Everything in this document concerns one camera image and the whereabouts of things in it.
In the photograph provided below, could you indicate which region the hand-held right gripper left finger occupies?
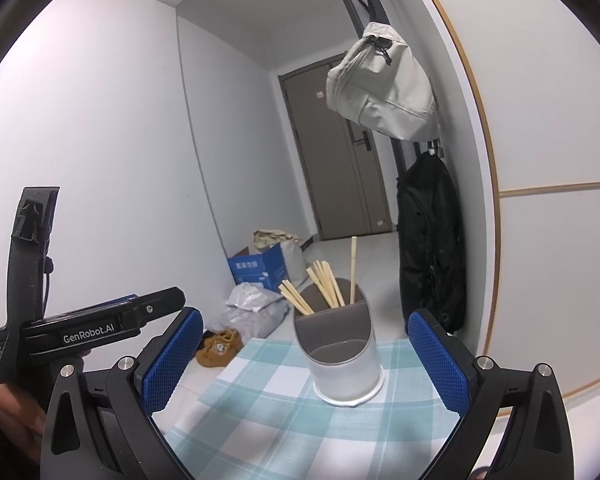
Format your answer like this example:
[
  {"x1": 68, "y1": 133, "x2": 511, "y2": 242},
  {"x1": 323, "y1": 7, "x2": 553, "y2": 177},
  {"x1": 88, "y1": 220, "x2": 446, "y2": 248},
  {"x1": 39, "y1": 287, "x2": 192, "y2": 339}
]
[{"x1": 40, "y1": 308, "x2": 204, "y2": 480}]

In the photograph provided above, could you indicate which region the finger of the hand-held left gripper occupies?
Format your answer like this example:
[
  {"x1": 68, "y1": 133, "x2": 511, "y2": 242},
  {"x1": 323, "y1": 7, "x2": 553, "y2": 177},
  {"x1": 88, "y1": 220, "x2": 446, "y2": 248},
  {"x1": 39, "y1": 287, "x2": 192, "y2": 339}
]
[{"x1": 124, "y1": 287, "x2": 187, "y2": 334}]

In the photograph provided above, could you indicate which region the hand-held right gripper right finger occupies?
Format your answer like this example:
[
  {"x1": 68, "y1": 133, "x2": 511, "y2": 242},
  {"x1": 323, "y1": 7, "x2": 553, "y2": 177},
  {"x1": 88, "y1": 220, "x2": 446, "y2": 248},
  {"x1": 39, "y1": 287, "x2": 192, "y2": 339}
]
[{"x1": 406, "y1": 308, "x2": 576, "y2": 480}]

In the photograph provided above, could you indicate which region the white grey utensil holder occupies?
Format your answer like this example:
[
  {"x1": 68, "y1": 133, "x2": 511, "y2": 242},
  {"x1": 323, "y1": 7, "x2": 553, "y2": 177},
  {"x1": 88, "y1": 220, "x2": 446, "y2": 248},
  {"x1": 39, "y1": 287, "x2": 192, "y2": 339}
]
[{"x1": 293, "y1": 284, "x2": 385, "y2": 407}]

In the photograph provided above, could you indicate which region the bundle of wooden chopsticks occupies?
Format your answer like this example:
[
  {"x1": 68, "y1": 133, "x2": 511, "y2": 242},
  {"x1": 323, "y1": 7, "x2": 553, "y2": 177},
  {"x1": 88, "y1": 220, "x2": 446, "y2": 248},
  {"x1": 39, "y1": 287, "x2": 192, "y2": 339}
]
[{"x1": 278, "y1": 236, "x2": 358, "y2": 316}]

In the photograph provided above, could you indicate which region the person's left forearm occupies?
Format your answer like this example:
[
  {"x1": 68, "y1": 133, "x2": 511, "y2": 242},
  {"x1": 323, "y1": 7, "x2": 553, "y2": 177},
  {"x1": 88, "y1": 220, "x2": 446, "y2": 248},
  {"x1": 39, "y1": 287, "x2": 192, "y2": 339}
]
[{"x1": 0, "y1": 395, "x2": 43, "y2": 480}]

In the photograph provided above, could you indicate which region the person's left hand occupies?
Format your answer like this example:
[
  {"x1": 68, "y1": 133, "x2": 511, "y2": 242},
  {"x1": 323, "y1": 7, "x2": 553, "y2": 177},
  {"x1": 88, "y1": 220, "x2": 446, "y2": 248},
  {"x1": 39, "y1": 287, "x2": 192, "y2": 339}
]
[{"x1": 0, "y1": 380, "x2": 48, "y2": 463}]

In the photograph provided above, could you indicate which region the brown shoe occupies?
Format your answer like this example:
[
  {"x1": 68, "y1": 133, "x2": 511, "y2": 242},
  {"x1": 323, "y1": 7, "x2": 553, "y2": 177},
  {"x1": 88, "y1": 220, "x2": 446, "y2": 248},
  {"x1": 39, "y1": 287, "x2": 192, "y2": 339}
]
[
  {"x1": 195, "y1": 337, "x2": 236, "y2": 368},
  {"x1": 210, "y1": 329, "x2": 244, "y2": 356}
]

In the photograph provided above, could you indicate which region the grey plastic parcel bag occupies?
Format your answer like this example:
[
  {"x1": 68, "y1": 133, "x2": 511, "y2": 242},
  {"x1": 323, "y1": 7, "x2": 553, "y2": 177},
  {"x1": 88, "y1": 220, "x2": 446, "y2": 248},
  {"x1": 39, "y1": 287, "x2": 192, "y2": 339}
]
[
  {"x1": 220, "y1": 300, "x2": 288, "y2": 338},
  {"x1": 226, "y1": 282, "x2": 281, "y2": 315}
]

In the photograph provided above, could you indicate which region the teal checked tablecloth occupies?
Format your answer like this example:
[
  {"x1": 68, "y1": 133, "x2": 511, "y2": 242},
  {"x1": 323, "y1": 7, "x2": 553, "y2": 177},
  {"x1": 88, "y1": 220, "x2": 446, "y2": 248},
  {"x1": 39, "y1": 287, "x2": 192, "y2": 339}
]
[{"x1": 165, "y1": 337, "x2": 481, "y2": 480}]

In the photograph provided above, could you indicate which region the blue cardboard box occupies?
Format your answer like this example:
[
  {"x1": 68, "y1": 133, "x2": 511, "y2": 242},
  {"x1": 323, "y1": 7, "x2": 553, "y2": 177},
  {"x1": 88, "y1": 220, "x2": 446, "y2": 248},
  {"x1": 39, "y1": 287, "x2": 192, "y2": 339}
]
[{"x1": 227, "y1": 242, "x2": 288, "y2": 292}]

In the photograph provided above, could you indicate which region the black backpack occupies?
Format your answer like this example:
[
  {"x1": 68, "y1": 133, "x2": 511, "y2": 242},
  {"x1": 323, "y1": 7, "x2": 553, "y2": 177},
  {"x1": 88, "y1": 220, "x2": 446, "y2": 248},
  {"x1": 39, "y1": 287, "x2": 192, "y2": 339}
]
[{"x1": 396, "y1": 152, "x2": 468, "y2": 333}]

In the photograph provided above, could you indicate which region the beige cloth bag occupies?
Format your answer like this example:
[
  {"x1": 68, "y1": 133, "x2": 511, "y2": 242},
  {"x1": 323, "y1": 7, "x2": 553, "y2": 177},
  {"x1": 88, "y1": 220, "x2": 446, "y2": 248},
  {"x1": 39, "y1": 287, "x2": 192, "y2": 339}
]
[{"x1": 252, "y1": 230, "x2": 301, "y2": 253}]

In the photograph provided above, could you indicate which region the white cabinet with wood trim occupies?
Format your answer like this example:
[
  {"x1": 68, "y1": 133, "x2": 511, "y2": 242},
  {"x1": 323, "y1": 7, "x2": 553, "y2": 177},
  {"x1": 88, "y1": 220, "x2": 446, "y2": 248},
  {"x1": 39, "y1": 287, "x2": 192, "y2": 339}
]
[{"x1": 405, "y1": 0, "x2": 600, "y2": 421}]

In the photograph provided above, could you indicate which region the grey entrance door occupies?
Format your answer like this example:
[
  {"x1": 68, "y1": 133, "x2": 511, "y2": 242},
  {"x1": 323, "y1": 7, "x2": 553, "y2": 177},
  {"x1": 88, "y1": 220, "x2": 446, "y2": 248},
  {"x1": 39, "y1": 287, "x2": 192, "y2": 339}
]
[{"x1": 279, "y1": 62, "x2": 396, "y2": 241}]

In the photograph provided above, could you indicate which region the white fabric bag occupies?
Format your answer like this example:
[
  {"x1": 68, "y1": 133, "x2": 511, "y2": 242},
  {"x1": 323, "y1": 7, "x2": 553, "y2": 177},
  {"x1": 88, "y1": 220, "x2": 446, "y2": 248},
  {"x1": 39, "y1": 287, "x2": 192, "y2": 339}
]
[{"x1": 326, "y1": 22, "x2": 438, "y2": 142}]

